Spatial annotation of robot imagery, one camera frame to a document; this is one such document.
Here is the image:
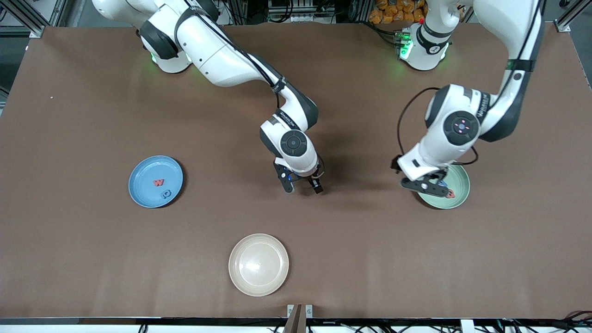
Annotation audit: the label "cable bundle under table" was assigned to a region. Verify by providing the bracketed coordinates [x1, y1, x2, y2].
[548, 311, 592, 332]

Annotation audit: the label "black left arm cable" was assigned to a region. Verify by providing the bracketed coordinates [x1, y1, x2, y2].
[397, 0, 546, 167]

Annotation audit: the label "blue plate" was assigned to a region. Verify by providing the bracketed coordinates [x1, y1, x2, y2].
[128, 155, 184, 209]

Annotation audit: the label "orange bags pile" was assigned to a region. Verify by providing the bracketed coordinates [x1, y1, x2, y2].
[369, 0, 427, 25]

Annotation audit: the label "aluminium frame profile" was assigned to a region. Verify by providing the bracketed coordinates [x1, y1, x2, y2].
[554, 0, 592, 33]
[0, 0, 47, 38]

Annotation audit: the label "metal equipment rack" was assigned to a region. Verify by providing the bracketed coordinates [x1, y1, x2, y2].
[267, 0, 340, 24]

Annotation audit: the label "green plate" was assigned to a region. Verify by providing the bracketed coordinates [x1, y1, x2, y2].
[418, 164, 471, 210]

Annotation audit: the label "brown table cover sheet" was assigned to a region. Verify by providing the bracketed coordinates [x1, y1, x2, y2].
[0, 22, 592, 320]

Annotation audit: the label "beige plate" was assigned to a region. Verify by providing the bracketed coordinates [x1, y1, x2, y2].
[228, 233, 290, 297]

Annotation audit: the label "black base cables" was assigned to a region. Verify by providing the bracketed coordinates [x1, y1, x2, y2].
[367, 20, 404, 47]

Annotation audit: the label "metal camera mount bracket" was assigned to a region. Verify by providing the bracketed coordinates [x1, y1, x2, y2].
[287, 304, 314, 333]

